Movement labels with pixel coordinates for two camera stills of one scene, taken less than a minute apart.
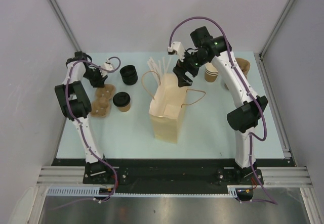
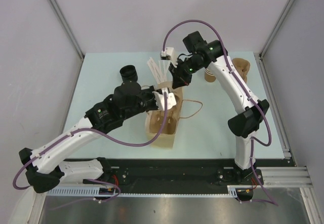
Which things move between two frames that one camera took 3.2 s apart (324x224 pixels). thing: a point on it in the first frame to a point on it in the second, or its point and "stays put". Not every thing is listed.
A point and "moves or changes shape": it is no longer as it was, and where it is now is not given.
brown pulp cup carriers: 244,66 stays put
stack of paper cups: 211,73 stays put
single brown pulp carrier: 101,106 to 156,120
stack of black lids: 129,75 stays put
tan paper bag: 169,98 moves or changes shape
